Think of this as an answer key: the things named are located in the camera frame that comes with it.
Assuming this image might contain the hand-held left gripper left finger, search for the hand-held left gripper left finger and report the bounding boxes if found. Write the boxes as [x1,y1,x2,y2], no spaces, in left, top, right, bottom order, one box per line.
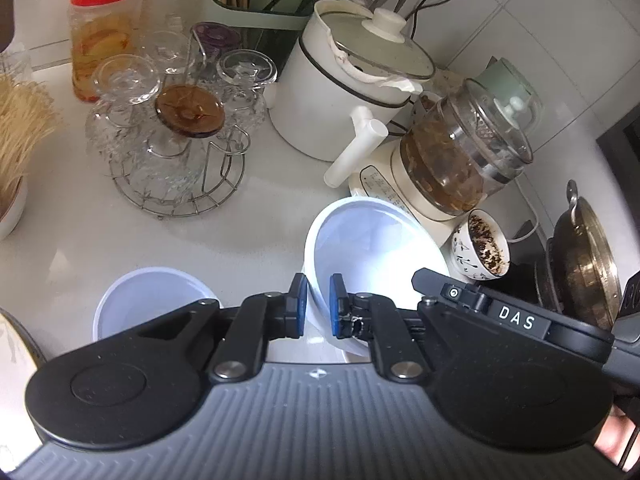
[135,273,309,384]

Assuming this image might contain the green utensil holder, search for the green utensil holder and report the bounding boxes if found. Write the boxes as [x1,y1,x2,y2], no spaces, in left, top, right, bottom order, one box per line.
[202,0,316,69]

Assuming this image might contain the floral plate with orange rim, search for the floral plate with orange rim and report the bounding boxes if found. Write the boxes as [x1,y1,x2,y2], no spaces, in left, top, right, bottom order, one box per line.
[0,310,48,376]

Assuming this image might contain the white electric pot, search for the white electric pot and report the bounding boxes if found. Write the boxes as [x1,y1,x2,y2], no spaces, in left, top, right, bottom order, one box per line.
[270,0,436,191]

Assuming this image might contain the white power cable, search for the white power cable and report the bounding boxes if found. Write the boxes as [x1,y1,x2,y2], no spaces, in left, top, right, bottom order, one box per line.
[507,180,543,245]

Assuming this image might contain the brown glass cup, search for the brown glass cup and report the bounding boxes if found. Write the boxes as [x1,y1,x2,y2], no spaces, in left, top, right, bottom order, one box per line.
[154,84,227,137]

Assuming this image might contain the person's right hand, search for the person's right hand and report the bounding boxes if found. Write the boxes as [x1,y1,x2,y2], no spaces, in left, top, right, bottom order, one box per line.
[595,404,640,470]

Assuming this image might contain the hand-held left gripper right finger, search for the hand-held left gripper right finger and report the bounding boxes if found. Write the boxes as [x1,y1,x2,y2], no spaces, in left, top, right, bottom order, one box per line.
[327,273,482,384]

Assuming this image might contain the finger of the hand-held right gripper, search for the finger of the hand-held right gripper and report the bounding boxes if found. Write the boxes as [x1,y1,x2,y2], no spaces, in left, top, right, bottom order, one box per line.
[411,267,616,362]

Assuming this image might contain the tea stained patterned cup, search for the tea stained patterned cup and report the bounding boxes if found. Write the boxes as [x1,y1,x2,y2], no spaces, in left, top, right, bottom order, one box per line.
[447,208,512,282]

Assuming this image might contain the plastic jar with red lid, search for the plastic jar with red lid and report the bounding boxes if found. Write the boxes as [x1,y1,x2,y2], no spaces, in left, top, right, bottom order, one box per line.
[70,0,142,104]

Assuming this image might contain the bundle of dried noodles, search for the bundle of dried noodles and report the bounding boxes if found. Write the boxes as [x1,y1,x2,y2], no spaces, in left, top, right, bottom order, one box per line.
[0,72,64,199]

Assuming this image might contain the glass tea kettle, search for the glass tea kettle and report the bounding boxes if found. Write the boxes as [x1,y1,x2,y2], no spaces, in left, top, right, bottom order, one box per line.
[399,77,536,216]

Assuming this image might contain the white plastic bowl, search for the white plastic bowl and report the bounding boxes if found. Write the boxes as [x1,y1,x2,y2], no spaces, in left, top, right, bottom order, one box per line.
[303,197,451,364]
[92,267,221,349]

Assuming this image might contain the small ribbed glass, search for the small ribbed glass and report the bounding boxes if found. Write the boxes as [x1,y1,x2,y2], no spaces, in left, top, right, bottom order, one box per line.
[0,42,35,84]

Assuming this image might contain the metal wok with lid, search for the metal wok with lid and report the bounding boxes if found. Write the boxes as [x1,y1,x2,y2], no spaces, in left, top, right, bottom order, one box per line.
[532,179,624,334]

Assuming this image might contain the purple glass cup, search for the purple glass cup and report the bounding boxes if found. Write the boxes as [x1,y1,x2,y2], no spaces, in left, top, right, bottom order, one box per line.
[191,21,244,61]

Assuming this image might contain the small white ceramic bowl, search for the small white ceramic bowl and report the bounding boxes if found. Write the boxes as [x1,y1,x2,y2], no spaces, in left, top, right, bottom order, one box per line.
[0,175,29,242]

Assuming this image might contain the white pot lid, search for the white pot lid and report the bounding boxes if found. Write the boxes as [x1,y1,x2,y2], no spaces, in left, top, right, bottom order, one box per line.
[320,2,436,82]

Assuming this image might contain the cream kettle base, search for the cream kettle base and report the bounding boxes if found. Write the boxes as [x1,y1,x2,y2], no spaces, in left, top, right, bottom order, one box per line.
[347,140,481,247]

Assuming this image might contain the cluster of clear glass cups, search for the cluster of clear glass cups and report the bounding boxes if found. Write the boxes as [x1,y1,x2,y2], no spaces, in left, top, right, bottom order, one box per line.
[84,0,279,206]

